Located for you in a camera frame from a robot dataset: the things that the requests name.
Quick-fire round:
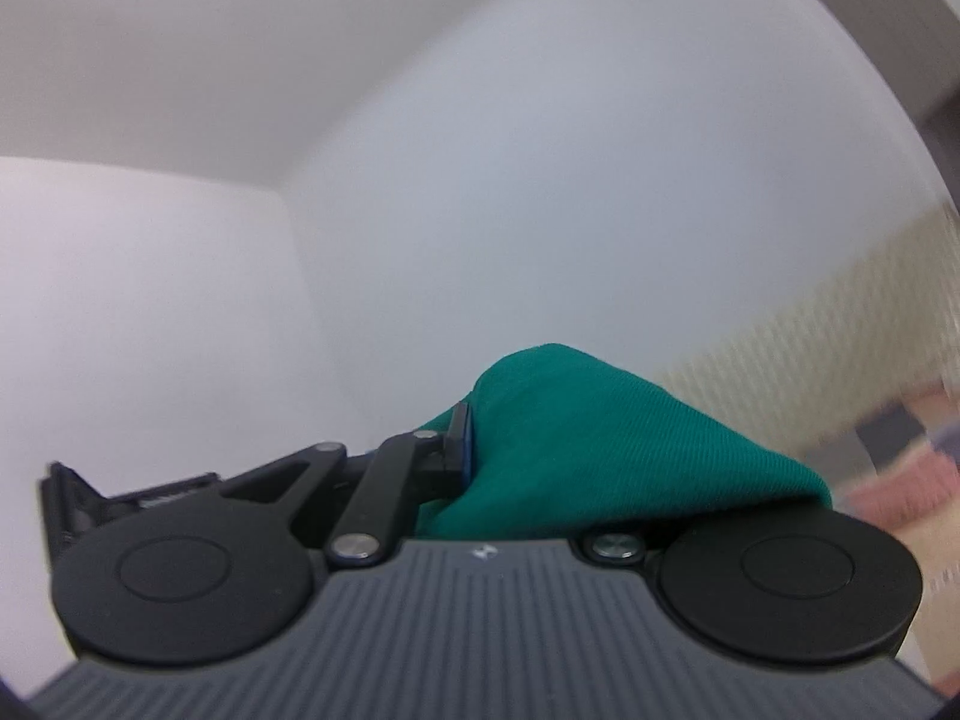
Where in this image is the green sweatshirt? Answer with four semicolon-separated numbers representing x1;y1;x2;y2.
415;343;833;541

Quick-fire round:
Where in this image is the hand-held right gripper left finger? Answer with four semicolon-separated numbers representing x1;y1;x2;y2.
217;401;473;563

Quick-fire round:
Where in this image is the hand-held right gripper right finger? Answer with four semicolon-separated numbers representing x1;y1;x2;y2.
581;529;661;563

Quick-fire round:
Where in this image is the cream quilted headboard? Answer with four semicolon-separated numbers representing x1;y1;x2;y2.
660;202;960;616

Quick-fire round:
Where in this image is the patchwork duvet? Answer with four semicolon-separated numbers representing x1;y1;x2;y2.
795;382;960;541

